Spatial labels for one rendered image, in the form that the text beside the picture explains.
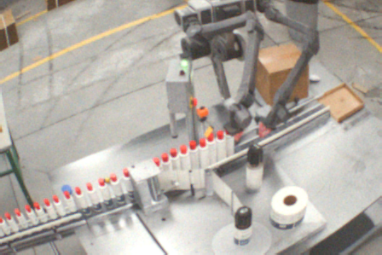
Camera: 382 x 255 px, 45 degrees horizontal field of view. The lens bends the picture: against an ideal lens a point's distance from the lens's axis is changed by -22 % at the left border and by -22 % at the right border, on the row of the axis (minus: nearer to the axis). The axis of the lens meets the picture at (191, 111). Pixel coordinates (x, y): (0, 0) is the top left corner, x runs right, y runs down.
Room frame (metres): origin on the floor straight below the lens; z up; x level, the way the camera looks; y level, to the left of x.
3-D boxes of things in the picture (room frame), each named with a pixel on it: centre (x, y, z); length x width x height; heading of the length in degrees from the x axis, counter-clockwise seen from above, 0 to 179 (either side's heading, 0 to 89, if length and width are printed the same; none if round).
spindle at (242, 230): (1.53, -0.19, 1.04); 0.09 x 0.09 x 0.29
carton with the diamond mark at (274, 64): (2.71, -0.58, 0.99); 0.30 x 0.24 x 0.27; 104
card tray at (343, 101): (2.55, -1.01, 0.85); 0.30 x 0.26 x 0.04; 114
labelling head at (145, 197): (1.89, 0.25, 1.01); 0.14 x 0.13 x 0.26; 114
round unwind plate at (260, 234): (1.53, -0.19, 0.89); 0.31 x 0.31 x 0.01
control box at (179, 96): (2.18, 0.03, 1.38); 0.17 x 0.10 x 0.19; 169
